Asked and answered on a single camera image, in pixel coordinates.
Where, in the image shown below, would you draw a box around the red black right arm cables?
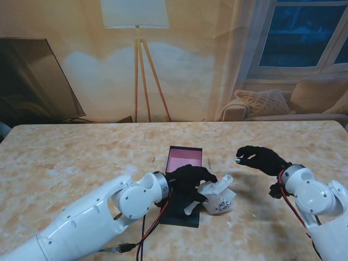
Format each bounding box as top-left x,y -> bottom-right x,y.
277,171 -> 323,259

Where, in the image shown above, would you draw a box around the black gift box lid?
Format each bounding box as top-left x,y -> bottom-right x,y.
158,190 -> 202,228

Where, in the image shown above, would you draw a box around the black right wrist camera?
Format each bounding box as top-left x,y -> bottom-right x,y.
269,182 -> 285,199

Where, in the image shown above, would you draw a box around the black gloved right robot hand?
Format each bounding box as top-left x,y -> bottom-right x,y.
235,145 -> 291,177

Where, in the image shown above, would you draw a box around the red black arm cables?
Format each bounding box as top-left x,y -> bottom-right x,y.
277,171 -> 323,259
118,190 -> 173,261

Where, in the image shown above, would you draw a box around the white plastic bag orange logo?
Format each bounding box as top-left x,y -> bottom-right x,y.
183,174 -> 237,216

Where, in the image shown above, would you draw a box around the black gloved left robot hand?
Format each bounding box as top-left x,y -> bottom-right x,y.
165,164 -> 219,204

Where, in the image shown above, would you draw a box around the black gift box pink inside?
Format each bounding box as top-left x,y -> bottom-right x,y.
165,145 -> 203,175

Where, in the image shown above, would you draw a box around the red black left arm cables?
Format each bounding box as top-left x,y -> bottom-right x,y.
118,190 -> 173,261

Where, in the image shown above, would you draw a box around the dark grey chair edge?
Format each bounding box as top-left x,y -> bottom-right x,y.
0,121 -> 11,142

